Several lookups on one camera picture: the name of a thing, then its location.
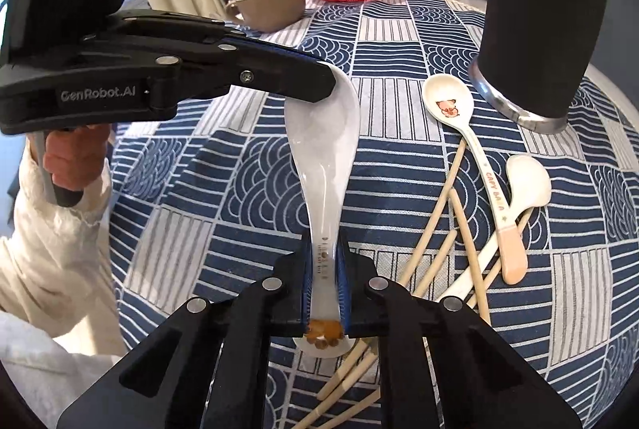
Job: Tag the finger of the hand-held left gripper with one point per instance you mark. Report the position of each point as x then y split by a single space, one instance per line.
279 77
199 35

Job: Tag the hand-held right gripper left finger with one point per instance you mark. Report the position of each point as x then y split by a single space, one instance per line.
307 282

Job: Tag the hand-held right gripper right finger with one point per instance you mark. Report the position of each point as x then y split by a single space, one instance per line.
344 284

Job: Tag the white ceramic soup spoon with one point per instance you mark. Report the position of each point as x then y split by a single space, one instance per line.
324 134

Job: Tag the wooden chopstick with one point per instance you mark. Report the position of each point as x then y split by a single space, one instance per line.
486 284
439 204
469 254
434 264

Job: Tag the small cream spoon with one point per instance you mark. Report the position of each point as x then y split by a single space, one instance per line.
529 182

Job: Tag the black utensil holder cup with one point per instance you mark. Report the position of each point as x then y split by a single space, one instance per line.
539 35

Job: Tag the person's left forearm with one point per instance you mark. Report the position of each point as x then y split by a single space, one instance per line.
50 259

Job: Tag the person's left hand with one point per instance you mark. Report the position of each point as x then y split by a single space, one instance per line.
75 154

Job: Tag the brown ceramic mug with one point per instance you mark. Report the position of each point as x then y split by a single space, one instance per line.
272 7

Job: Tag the person's white clothing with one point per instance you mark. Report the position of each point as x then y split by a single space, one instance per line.
40 374

